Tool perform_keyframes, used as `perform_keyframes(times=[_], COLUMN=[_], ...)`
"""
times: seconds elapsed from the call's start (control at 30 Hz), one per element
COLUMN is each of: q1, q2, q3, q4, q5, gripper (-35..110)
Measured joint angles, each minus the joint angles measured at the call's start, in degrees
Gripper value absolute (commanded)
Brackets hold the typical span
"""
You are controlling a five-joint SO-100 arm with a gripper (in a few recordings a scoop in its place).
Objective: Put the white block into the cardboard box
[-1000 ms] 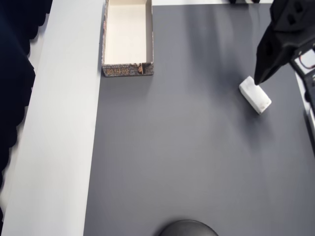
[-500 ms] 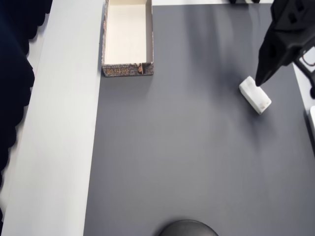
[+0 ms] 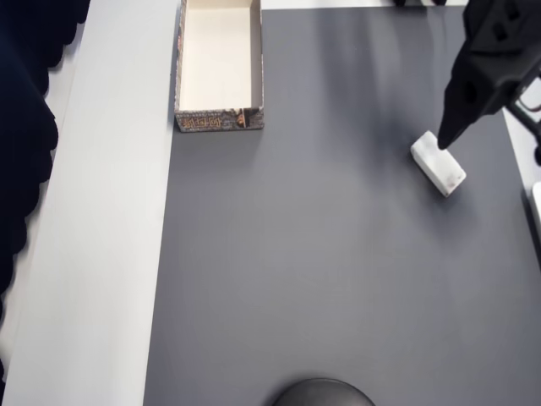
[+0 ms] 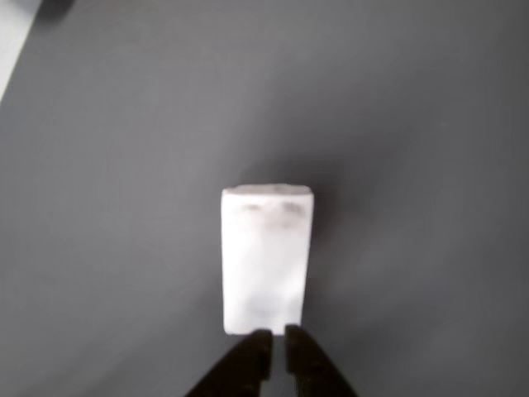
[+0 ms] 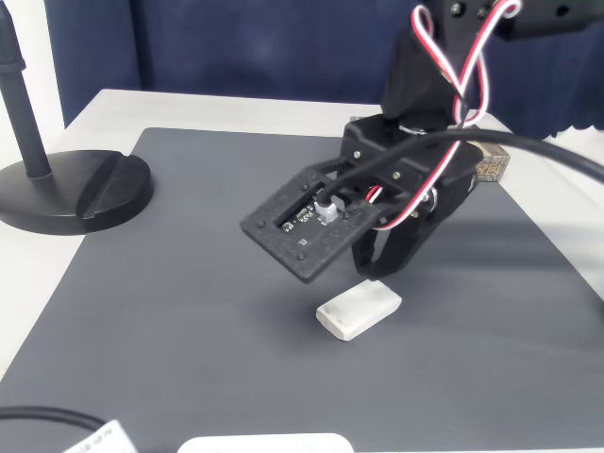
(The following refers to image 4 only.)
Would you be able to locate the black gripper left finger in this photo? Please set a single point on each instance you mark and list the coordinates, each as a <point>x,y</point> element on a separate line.
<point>239,372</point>

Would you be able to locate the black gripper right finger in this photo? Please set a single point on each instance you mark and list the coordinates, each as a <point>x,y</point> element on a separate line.
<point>314,372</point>

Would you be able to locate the white rectangular block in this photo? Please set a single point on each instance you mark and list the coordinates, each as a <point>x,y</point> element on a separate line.
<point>264,264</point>

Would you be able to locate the grey desk mat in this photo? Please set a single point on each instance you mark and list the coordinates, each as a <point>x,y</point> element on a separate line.
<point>124,207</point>

